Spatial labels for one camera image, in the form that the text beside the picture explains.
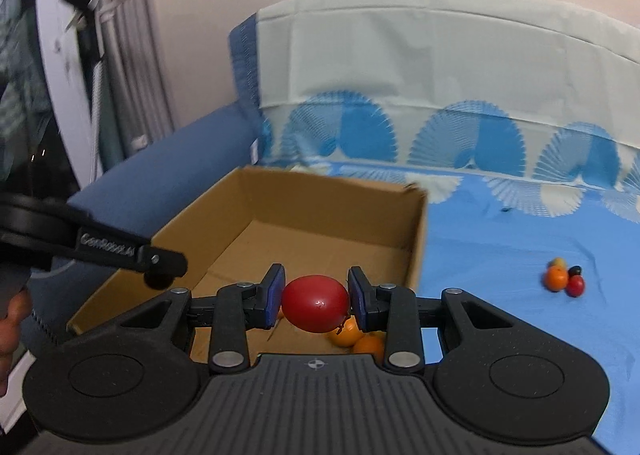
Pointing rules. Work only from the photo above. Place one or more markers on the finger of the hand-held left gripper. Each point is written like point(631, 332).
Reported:
point(125, 252)

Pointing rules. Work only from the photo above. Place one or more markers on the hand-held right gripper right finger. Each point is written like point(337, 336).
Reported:
point(357, 297)

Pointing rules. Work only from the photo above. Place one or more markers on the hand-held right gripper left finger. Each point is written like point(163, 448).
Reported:
point(275, 296)

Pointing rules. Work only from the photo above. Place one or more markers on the red cherry tomato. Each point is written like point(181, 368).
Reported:
point(575, 286)
point(315, 304)

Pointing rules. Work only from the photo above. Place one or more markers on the brown cardboard box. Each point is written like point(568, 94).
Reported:
point(240, 215)

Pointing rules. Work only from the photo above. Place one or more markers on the small yellow-green fruit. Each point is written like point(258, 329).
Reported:
point(558, 263)

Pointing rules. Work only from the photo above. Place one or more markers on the dark purple grape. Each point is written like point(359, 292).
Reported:
point(575, 270)

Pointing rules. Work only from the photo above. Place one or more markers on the person's left hand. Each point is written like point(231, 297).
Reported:
point(11, 335)

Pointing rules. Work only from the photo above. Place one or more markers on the white curtain clip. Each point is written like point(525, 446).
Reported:
point(140, 139)

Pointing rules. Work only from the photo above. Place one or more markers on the blue sofa cover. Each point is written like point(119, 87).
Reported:
point(190, 155)

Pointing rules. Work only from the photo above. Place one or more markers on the blue fan-patterned sheet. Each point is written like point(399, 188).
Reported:
point(500, 335)

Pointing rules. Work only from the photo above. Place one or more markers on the white door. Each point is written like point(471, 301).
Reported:
point(57, 85)

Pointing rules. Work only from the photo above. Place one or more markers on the grey curtain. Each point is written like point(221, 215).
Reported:
point(140, 60)

